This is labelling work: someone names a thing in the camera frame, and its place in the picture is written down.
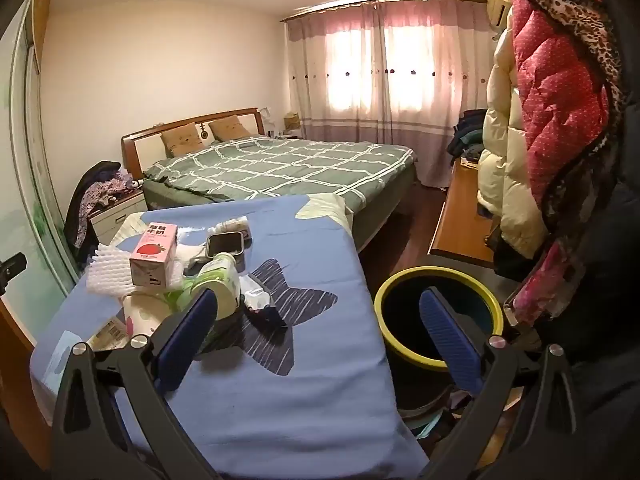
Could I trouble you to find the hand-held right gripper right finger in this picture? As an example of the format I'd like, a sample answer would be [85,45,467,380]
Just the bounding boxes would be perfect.
[419,286,591,480]

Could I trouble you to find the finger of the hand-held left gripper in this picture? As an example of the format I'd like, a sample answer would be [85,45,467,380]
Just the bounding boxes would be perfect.
[0,252,28,286]

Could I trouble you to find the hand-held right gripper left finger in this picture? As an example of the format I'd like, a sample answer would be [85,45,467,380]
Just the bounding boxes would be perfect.
[50,287,226,480]

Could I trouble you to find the white paper cup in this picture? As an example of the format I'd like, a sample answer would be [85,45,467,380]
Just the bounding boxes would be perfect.
[122,292,173,338]

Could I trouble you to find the yellow rimmed trash bin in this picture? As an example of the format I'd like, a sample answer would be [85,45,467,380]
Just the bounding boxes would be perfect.
[372,266,505,411]

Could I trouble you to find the green white plastic bottle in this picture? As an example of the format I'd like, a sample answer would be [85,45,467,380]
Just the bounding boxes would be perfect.
[192,252,241,321]

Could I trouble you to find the barcode printed packet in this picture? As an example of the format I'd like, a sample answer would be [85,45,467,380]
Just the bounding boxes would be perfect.
[87,315,128,353]

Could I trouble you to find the snack wrapper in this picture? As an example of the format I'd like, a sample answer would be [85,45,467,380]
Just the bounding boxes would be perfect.
[240,277,288,331]

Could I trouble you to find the pink milk carton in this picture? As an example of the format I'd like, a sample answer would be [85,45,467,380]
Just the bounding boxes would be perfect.
[129,222,179,291]

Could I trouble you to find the white foam fruit net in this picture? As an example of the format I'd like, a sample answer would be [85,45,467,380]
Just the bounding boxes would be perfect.
[82,242,188,296]

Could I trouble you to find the dark metal tin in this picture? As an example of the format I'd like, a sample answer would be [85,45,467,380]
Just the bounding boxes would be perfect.
[206,231,247,273]

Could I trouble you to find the white tissue pack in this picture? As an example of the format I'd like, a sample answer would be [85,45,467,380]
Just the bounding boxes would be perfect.
[215,216,252,243]

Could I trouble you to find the pink patterned cloth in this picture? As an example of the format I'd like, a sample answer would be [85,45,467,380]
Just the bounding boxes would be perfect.
[515,240,566,316]

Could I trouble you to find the sliding glass wardrobe door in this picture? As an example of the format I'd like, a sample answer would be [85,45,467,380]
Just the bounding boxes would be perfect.
[0,0,81,311]

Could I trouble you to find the white nightstand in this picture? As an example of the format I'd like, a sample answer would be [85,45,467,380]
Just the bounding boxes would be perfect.
[90,192,148,246]

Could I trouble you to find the wooden desk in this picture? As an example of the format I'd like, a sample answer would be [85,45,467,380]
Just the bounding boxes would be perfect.
[428,157,501,266]

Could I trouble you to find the blue printed tablecloth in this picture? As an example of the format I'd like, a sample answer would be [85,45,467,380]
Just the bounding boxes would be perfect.
[30,192,431,480]

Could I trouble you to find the black coat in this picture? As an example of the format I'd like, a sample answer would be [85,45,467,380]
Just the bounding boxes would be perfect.
[545,0,640,480]

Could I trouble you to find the wooden bed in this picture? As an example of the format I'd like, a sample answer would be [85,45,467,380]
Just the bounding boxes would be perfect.
[121,106,418,256]

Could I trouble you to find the brown bear pillow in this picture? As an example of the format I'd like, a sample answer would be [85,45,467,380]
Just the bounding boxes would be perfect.
[160,121,207,158]
[208,115,253,142]

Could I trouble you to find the pile of dark clothes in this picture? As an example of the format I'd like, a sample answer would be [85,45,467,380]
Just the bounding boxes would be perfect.
[446,109,486,161]

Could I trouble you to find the green plaid duvet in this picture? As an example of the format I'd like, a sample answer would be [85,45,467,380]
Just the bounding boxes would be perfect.
[142,135,418,211]

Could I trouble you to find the cream puffer jacket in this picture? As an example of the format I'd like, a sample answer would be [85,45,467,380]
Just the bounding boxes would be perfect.
[477,25,551,261]

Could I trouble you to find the pink sheer curtain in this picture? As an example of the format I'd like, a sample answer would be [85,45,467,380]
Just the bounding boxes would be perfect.
[382,0,493,186]
[286,2,386,146]

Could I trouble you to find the red dotted quilted jacket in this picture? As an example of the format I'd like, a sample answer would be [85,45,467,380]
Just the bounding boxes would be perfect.
[510,0,613,211]

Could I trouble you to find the wall air conditioner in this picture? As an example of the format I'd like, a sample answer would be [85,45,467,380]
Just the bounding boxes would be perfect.
[487,0,513,26]

